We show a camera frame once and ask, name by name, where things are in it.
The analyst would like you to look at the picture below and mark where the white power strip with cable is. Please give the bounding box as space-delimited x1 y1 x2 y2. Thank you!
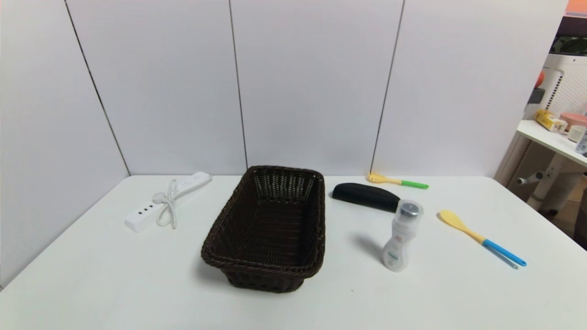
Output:
125 171 212 233

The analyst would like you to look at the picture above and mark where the brown wicker basket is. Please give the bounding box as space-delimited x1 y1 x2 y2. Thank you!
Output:
200 165 327 293

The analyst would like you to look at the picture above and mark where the black glasses case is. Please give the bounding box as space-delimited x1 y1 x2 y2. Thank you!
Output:
332 182 401 213

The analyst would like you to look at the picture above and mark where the white bottle clear cap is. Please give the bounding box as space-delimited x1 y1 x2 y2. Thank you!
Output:
382 199 424 273

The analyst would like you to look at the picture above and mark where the white side table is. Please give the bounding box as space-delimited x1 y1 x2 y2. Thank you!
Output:
517 120 587 212

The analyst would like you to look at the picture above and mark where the yellow box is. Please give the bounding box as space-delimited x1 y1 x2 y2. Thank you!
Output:
536 109 568 133

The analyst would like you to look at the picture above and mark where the pink bowl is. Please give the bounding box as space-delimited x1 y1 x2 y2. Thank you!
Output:
560 112 587 131

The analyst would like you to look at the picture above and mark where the white pegboard panel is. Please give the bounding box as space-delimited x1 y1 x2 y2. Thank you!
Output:
525 53 587 121

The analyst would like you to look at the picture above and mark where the yellow fork spatula green handle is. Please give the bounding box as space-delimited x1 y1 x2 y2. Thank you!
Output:
367 171 429 190

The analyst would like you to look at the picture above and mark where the yellow spoon blue handle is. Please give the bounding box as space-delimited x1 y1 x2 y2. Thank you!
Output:
439 209 527 270

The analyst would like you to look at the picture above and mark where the grey table crank handle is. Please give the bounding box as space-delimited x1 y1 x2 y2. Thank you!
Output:
517 171 544 186

